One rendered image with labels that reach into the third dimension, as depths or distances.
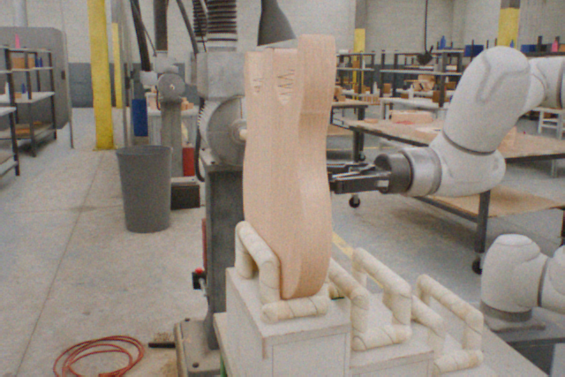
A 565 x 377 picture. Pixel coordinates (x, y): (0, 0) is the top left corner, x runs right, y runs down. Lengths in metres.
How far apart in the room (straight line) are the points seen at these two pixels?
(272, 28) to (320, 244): 1.03
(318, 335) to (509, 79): 0.50
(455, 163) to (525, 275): 0.80
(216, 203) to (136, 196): 2.55
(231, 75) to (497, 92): 0.86
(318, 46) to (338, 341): 0.46
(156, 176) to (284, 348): 3.76
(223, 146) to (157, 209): 2.80
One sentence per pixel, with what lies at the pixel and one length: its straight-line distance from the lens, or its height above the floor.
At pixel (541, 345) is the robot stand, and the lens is 1.78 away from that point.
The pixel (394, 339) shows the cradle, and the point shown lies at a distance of 0.92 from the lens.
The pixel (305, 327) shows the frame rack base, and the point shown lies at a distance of 0.81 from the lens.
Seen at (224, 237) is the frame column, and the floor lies 0.80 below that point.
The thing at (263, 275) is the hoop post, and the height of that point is 1.18.
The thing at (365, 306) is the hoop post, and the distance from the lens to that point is 0.88.
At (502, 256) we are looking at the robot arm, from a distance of 1.68.
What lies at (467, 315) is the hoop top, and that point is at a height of 1.04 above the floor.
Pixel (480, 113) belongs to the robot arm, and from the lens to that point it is 0.89.
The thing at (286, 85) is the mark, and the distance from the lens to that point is 0.79.
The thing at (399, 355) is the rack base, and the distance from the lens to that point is 0.92.
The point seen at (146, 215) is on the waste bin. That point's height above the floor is 0.16.
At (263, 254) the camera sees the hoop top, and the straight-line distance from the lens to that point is 0.80.
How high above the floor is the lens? 1.51
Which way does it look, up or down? 12 degrees down
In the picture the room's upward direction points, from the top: straight up
